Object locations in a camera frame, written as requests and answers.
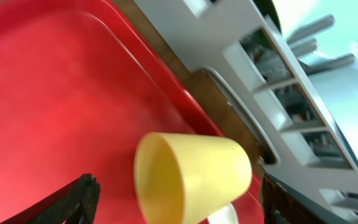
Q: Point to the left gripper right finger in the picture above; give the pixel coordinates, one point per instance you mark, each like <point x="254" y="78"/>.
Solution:
<point x="280" y="207"/>

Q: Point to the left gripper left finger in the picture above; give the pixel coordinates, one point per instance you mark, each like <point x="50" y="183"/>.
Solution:
<point x="76" y="202"/>

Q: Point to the yellow plastic cup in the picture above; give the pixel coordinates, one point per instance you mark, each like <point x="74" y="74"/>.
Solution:
<point x="184" y="178"/>

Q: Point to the small light blue bowl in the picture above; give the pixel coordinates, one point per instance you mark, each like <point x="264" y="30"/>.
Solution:
<point x="333" y="23"/>

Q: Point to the large light blue plate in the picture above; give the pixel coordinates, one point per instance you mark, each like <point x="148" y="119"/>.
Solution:
<point x="339" y="91"/>

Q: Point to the grey dishwasher rack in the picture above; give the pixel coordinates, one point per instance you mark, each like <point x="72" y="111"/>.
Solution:
<point x="240" y="44"/>

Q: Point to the white plastic spoon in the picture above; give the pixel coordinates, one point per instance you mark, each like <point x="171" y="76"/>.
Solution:
<point x="225" y="215"/>

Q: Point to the red serving tray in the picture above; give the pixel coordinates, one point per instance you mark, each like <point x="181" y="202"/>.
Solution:
<point x="79" y="87"/>

